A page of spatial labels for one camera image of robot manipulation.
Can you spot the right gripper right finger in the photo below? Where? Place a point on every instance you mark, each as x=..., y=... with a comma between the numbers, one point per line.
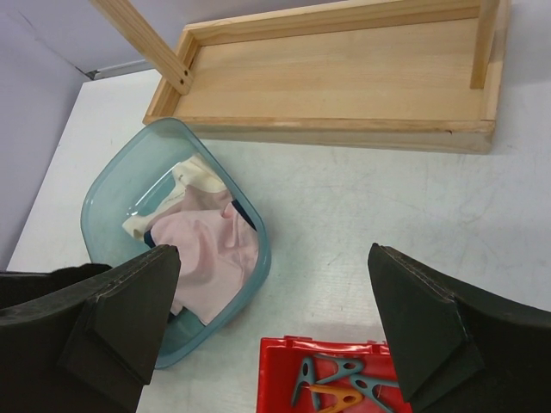
x=456, y=347

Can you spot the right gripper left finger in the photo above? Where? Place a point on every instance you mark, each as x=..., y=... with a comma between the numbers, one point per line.
x=91, y=346

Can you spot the teal clothespin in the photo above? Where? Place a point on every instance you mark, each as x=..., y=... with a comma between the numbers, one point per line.
x=369, y=386
x=345, y=367
x=306, y=377

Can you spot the orange clothespin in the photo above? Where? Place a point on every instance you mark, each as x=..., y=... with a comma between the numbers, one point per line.
x=344, y=397

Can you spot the pink underwear navy trim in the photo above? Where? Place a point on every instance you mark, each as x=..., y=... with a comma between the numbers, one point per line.
x=218, y=251

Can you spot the black underwear beige waistband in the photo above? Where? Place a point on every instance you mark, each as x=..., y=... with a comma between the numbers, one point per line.
x=20, y=287

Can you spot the beige pink underwear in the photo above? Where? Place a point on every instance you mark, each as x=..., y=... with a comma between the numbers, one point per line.
x=197, y=188

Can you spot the red plastic bin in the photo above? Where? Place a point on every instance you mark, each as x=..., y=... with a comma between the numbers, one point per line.
x=279, y=363

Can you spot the teal plastic basin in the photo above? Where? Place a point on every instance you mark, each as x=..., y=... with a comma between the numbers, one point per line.
x=134, y=182

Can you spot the wooden clothes rack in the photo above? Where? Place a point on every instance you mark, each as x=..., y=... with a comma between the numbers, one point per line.
x=406, y=75

